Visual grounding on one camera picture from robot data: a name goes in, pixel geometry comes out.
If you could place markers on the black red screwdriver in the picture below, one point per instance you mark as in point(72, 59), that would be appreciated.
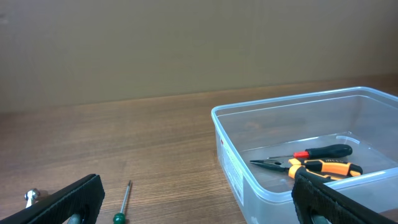
point(332, 151)

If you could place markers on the small silver wrench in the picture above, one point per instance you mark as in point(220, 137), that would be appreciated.
point(31, 197)

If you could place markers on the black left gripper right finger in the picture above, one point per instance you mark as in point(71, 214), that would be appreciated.
point(316, 202)

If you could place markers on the clear plastic container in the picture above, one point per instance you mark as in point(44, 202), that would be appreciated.
point(345, 138)

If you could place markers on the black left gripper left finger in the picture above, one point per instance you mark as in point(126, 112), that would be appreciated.
point(83, 197)

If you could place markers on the green handled screwdriver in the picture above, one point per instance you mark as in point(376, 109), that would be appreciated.
point(120, 218)

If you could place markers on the orange black needle-nose pliers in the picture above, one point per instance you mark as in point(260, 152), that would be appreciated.
point(325, 170)

